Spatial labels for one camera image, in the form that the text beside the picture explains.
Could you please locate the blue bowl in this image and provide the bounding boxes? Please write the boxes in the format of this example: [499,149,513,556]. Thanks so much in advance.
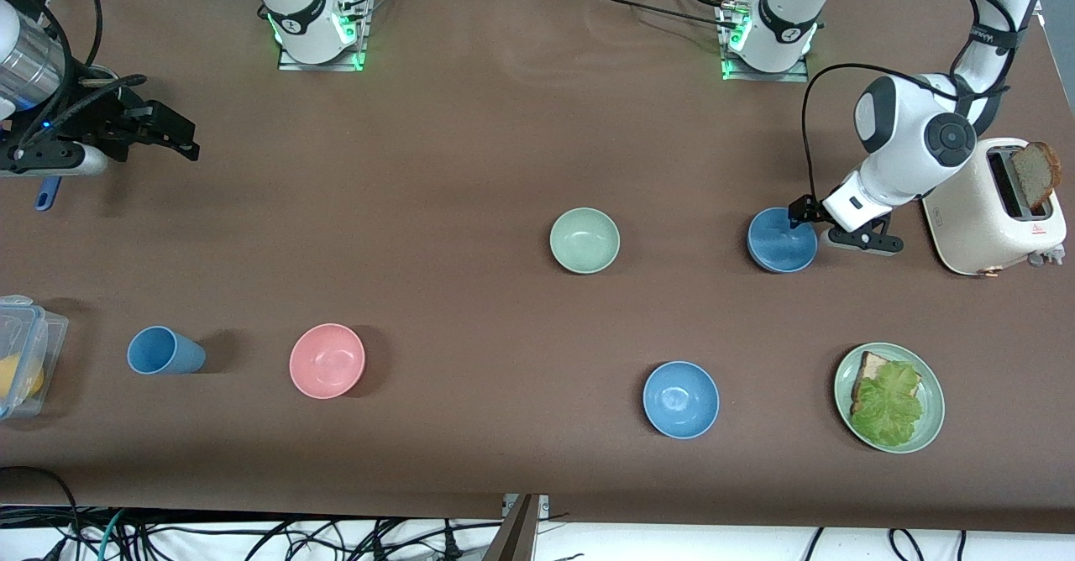
[642,360,721,440]
[747,207,818,274]

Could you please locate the light green bowl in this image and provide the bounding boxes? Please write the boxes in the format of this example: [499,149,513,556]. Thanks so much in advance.
[549,207,621,275]

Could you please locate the pink bowl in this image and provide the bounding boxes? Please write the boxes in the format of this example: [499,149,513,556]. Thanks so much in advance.
[289,322,366,400]

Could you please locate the cream white toaster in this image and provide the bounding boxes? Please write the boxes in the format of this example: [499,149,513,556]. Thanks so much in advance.
[922,138,1067,277]

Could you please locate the white bread slice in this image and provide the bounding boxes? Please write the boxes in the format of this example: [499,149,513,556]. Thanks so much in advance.
[851,351,923,415]

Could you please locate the brown toast slice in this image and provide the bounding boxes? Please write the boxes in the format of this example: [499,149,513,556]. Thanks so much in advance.
[1010,141,1062,211]

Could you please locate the green lettuce leaf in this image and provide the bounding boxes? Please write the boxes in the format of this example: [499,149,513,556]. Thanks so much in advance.
[850,361,925,448]

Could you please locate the blue plastic cup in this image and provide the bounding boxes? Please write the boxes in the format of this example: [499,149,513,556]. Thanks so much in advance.
[127,326,207,375]

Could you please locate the clear plastic food container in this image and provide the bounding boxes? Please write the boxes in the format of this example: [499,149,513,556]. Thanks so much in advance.
[0,295,70,421]

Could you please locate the light green plate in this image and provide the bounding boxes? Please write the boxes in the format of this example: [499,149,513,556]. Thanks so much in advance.
[834,343,946,454]

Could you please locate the yellow food piece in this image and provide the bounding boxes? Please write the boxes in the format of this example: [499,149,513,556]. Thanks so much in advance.
[0,354,45,402]

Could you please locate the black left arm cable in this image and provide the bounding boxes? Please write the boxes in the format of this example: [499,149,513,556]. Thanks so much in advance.
[800,0,1046,202]

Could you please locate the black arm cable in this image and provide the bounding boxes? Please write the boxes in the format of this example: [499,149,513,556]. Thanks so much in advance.
[0,0,148,150]
[800,0,1046,202]

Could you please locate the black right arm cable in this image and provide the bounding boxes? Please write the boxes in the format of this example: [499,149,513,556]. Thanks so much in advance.
[0,0,148,150]

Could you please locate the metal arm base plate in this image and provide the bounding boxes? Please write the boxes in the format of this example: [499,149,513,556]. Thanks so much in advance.
[278,40,368,73]
[722,55,810,83]

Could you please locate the black cable on table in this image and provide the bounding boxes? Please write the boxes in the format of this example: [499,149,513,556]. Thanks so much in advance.
[579,0,740,31]

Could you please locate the black looped floor cable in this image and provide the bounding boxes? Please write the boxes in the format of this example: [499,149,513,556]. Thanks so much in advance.
[0,466,82,561]

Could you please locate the teal floor cable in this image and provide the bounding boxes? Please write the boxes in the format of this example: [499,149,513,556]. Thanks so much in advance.
[99,509,128,561]

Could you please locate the grey metal post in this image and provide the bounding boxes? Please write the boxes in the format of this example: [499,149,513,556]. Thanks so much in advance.
[483,494,543,561]

